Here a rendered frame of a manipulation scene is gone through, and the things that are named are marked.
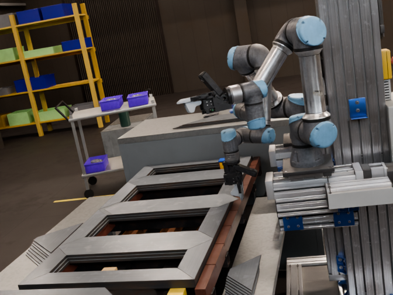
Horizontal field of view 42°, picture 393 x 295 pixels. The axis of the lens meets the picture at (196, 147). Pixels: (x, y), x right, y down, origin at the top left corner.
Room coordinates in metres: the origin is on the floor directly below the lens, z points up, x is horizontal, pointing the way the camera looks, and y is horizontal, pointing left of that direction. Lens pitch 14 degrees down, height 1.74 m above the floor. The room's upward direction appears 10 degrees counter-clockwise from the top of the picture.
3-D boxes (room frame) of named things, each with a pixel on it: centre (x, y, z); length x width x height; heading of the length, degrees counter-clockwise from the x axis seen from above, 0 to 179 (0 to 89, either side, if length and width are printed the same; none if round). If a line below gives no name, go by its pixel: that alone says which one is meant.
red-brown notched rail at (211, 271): (2.42, -0.15, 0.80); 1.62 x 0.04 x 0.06; 164
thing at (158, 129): (3.56, -0.18, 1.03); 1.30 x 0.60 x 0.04; 74
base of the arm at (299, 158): (2.21, -0.48, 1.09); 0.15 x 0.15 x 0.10
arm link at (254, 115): (2.03, -0.25, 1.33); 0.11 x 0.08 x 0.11; 13
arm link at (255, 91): (2.02, -0.26, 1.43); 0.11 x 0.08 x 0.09; 103
